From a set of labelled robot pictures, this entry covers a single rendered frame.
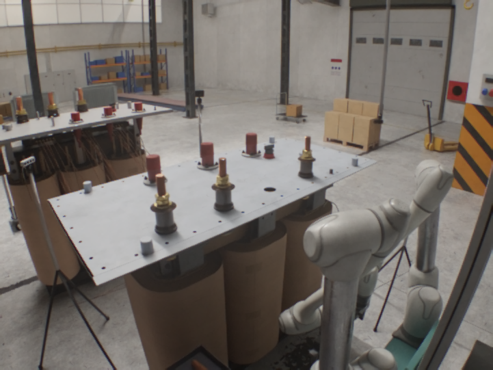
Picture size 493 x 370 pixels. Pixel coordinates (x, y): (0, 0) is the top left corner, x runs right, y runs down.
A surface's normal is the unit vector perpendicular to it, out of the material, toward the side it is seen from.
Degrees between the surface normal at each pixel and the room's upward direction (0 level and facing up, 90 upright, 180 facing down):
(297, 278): 90
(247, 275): 90
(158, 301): 90
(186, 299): 90
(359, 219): 24
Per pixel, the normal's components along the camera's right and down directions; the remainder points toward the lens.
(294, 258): -0.18, 0.37
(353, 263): 0.27, 0.29
